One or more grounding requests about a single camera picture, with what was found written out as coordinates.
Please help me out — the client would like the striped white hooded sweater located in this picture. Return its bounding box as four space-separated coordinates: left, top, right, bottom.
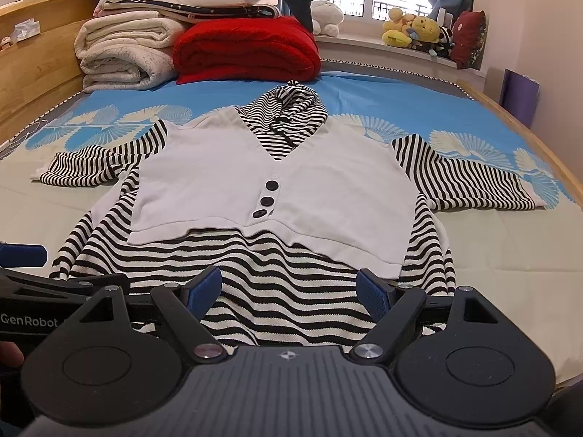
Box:
35 83 544 349

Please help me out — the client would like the blue patterned bed sheet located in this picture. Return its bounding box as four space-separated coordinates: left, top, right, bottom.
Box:
1 74 582 380

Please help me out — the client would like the person's hand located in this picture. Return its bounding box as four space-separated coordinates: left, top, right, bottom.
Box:
0 341 24 367

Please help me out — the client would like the purple box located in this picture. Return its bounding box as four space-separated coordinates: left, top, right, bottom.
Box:
500 69 540 128

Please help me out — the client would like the wooden bed frame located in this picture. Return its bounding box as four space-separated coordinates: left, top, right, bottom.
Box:
1 0 582 209

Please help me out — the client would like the yellow plush toy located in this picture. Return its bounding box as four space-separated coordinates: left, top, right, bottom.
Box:
382 8 415 48

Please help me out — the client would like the dark red cushion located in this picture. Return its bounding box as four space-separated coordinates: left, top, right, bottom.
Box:
451 11 487 69

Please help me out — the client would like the cream folded quilt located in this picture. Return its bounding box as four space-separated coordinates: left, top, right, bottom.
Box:
74 11 187 93

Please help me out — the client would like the yellow bear plush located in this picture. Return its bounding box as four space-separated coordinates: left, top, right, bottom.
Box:
406 16 454 58

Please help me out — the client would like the red folded blanket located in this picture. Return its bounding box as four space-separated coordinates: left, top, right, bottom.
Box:
172 16 321 84

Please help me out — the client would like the white plush toy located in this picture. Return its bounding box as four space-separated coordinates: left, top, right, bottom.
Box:
310 0 345 38

